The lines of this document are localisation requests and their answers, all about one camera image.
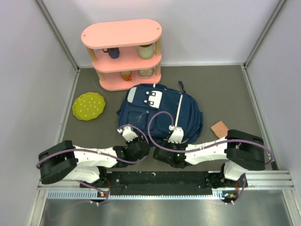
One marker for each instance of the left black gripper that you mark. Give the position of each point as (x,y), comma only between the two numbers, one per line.
(138,138)

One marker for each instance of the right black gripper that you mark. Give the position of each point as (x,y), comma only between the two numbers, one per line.
(167,143)

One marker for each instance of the navy blue student backpack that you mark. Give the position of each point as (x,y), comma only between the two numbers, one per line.
(154,107)

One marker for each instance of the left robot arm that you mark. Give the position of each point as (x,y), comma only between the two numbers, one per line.
(66,161)

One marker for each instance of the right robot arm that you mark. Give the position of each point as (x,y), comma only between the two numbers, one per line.
(242,152)

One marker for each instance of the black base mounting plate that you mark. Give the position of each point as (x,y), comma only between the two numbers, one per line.
(155,180)

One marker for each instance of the green polka dot plate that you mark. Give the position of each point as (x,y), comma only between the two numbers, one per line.
(88,106)

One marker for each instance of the small orange cup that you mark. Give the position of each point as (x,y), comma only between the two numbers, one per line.
(125,75)

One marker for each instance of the patterned ceramic bowl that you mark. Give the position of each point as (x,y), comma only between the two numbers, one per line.
(146,73)

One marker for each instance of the pink three-tier wooden shelf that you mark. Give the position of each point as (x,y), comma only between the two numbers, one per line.
(123,35)

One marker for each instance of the pale green mug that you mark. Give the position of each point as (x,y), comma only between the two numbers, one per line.
(145,51)

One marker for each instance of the dark blue mug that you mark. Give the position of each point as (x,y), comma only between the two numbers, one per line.
(113,52)

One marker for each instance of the aluminium frame rail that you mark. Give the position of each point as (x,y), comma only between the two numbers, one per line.
(267,198)

